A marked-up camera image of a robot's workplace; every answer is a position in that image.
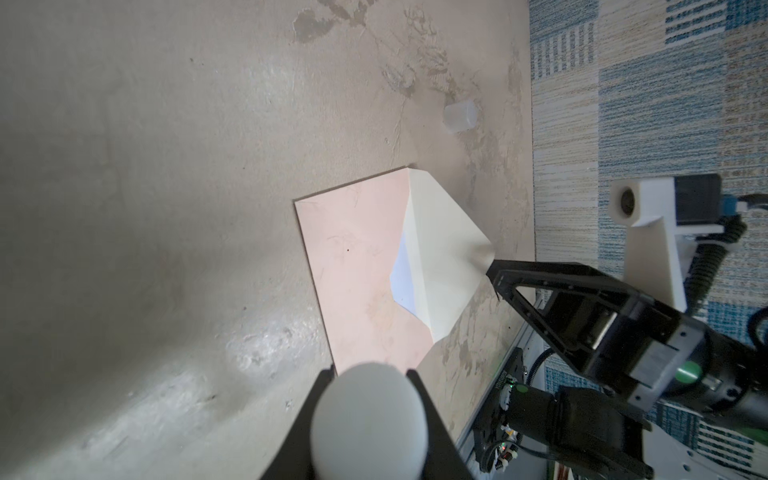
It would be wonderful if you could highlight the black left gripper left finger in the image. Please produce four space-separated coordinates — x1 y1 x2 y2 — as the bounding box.
261 367 335 480

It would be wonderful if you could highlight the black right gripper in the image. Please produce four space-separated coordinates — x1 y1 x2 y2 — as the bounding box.
486 260 767 414

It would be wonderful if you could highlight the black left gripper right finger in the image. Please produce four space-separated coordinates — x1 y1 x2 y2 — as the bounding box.
406 369 473 480

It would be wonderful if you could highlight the white glue stick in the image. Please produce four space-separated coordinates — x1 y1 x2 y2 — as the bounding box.
310 363 428 479

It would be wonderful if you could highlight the blue floral letter paper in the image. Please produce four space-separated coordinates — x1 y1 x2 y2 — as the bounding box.
389 233 417 316

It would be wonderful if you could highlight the white glue stick cap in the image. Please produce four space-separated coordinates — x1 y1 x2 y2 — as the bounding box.
443 100 478 134

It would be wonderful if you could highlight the pink envelope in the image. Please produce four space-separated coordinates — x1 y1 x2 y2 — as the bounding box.
295 168 494 373

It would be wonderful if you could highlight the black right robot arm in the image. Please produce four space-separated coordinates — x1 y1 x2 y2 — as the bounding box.
487 260 767 479

